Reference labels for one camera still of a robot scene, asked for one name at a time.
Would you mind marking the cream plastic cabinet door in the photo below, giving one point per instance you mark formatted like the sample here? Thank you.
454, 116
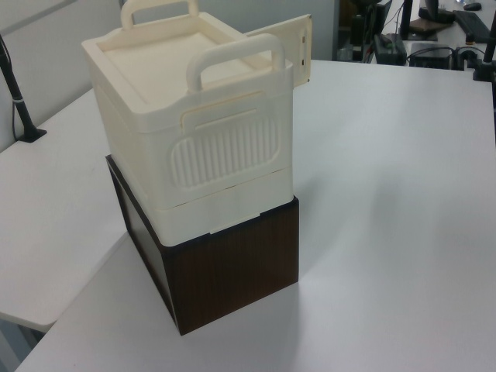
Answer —
286, 42

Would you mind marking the cream plastic storage cabinet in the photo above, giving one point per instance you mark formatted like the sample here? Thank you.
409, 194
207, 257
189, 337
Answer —
217, 162

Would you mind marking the dark grey flat tray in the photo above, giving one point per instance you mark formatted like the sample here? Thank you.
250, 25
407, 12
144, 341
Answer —
232, 275

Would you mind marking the black device with green part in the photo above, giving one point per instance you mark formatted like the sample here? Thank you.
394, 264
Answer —
389, 48

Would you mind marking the dark monitor screen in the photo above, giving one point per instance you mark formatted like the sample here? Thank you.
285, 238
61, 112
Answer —
372, 19

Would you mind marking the black electronics box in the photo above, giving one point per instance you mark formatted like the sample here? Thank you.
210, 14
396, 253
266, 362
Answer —
431, 54

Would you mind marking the black monitor stand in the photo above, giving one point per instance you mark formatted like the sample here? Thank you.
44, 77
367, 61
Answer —
420, 35

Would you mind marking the brown wooden block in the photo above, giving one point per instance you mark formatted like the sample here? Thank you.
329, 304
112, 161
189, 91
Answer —
424, 25

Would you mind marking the black computer keyboard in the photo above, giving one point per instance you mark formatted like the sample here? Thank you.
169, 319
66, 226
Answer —
476, 24

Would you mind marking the black computer mouse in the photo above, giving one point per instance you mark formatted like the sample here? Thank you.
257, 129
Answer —
472, 6

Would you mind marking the black camera pole with clamp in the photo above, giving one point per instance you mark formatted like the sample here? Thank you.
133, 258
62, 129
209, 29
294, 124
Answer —
21, 108

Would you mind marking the black clamp mount stand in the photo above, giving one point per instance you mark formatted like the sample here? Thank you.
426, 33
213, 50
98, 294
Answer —
485, 62

